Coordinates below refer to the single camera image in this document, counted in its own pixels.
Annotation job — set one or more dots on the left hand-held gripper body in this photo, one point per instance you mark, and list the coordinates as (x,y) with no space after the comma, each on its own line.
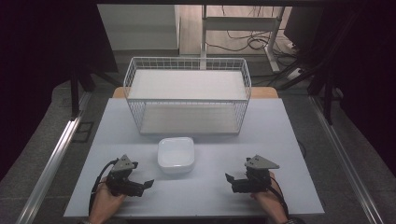
(122,164)

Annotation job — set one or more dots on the wooden board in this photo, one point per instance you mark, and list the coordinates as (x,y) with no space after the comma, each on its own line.
(264,92)

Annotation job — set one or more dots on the person's right hand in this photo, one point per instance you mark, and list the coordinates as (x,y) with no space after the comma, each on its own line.
(269,200)

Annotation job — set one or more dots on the white desk frame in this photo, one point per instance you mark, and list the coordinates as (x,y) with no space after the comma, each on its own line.
(239,23)

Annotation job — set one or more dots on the metal floor rail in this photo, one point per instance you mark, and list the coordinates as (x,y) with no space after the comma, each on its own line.
(51,161)
(342,155)

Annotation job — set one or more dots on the black metal stand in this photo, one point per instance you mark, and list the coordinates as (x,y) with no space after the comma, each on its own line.
(74,96)
(328,96)

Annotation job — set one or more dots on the white power strip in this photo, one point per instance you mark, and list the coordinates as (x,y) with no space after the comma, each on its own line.
(294,74)

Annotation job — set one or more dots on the person's left hand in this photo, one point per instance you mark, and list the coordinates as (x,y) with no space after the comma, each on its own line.
(104,202)

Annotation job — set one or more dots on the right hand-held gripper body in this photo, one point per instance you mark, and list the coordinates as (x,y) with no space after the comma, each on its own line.
(259,174)

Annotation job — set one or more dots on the white square bowl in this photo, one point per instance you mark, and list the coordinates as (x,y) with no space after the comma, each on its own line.
(176,155)

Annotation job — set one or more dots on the white cabinet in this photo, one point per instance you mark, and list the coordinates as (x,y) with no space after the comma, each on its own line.
(138,26)

